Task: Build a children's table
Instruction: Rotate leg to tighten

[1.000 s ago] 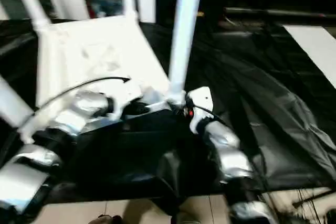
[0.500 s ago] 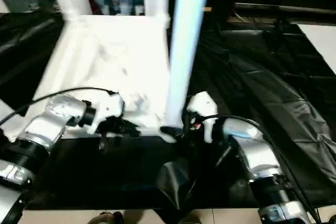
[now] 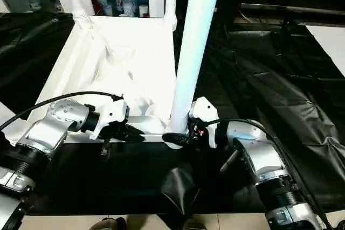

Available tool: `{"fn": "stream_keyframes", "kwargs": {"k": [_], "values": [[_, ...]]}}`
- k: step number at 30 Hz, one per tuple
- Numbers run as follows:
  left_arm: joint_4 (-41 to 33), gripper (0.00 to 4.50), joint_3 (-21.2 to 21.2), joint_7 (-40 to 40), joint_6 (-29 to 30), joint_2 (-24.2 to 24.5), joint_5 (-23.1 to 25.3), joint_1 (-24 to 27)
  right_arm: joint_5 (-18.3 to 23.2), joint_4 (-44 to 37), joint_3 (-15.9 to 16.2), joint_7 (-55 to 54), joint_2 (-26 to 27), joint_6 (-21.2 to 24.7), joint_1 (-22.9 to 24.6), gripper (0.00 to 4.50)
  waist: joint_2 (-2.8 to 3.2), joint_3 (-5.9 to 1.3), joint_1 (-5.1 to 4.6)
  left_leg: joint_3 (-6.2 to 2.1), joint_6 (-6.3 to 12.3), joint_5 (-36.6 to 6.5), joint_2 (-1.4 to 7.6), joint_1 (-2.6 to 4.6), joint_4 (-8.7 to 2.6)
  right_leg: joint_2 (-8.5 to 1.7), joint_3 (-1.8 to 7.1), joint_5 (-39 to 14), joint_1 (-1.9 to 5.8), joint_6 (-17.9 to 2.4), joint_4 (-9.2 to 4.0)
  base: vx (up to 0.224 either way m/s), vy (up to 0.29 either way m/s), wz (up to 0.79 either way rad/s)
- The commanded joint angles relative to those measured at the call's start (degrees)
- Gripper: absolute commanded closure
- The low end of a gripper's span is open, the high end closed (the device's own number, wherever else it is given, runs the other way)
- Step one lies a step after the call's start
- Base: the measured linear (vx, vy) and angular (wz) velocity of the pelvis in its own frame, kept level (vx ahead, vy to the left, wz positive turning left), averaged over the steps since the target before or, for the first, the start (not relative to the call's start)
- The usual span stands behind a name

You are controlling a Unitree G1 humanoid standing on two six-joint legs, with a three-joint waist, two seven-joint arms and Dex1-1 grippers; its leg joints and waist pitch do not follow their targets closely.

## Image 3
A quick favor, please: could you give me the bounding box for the black rail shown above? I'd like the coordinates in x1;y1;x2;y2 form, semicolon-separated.
241;3;345;18

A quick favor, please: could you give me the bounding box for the white flat board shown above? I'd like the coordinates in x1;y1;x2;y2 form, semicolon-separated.
306;25;345;77

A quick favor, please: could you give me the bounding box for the black mat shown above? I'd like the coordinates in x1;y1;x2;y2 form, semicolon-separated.
0;11;345;217

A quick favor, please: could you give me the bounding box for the white plastic table top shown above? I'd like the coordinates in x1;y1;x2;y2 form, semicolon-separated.
5;16;189;150

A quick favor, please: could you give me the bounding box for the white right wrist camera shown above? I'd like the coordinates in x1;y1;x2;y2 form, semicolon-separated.
188;96;218;149

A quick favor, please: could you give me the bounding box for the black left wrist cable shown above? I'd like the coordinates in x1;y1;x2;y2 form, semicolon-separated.
0;92;125;131

